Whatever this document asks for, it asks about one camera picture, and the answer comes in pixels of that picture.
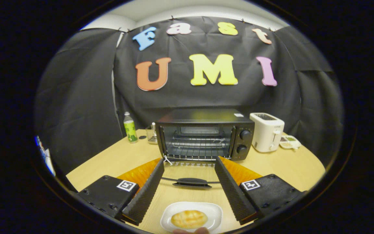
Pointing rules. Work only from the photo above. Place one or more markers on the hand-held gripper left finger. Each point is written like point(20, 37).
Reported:
point(145, 193)

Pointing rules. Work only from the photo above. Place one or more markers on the black backdrop cloth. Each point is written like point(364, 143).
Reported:
point(203, 94)

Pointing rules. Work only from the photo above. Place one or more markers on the green label plastic bottle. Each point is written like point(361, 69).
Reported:
point(130, 129)

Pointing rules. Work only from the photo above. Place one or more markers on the small white divided dish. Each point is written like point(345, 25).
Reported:
point(290, 142)

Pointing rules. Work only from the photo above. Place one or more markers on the black toaster oven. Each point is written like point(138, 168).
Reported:
point(206, 117)

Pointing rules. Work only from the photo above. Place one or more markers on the small glass jar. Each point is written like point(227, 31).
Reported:
point(151, 136)

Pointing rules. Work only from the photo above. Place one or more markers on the white rectangular plate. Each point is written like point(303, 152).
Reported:
point(214, 211)

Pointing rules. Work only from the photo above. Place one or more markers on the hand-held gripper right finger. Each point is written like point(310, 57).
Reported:
point(234, 193)

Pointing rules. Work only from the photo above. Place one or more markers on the round bread roll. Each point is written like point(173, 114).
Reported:
point(189, 219)

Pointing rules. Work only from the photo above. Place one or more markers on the white pop-up toaster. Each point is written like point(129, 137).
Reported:
point(266, 133)

